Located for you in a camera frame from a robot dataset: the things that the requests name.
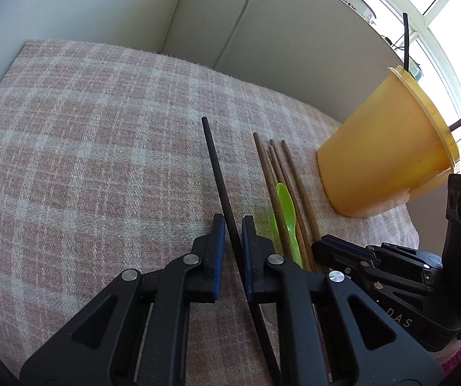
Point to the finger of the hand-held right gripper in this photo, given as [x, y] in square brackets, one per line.
[407, 255]
[343, 245]

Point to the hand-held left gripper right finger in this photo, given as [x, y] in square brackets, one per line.
[247, 265]

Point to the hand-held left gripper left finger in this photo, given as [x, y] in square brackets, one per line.
[217, 265]

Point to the black chopstick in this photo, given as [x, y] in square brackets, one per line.
[218, 177]
[406, 40]

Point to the pink checked cloth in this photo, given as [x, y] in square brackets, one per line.
[94, 148]

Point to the yellow plastic container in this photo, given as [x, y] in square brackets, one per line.
[383, 148]

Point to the green plastic spoon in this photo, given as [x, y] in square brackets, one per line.
[284, 205]

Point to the brown wooden chopstick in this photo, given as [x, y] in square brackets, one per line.
[280, 169]
[297, 181]
[263, 165]
[272, 159]

